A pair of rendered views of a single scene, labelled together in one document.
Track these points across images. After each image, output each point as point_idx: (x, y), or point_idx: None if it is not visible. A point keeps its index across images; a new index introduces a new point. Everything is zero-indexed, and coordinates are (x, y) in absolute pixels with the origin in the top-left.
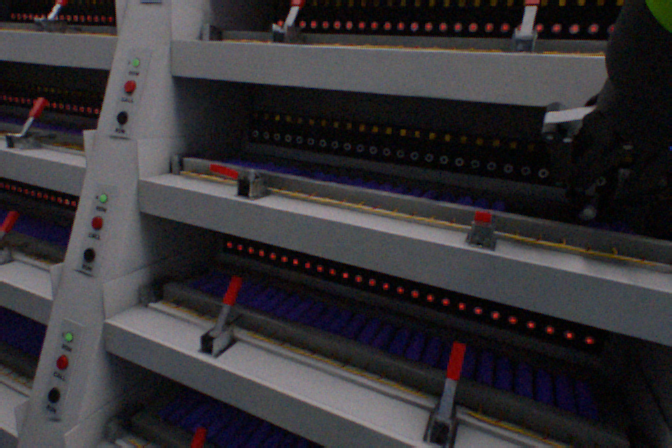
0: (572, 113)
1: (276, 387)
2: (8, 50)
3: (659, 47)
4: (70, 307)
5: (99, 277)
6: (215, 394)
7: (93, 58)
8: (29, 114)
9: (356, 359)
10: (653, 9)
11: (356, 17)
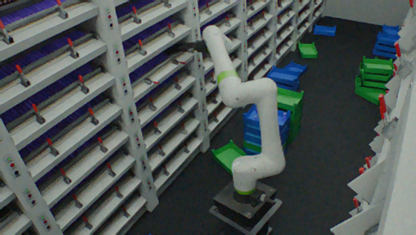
0: (191, 49)
1: (166, 102)
2: (79, 105)
3: (208, 53)
4: (133, 131)
5: (135, 120)
6: (157, 114)
7: (107, 86)
8: (91, 114)
9: (163, 91)
10: (209, 52)
11: None
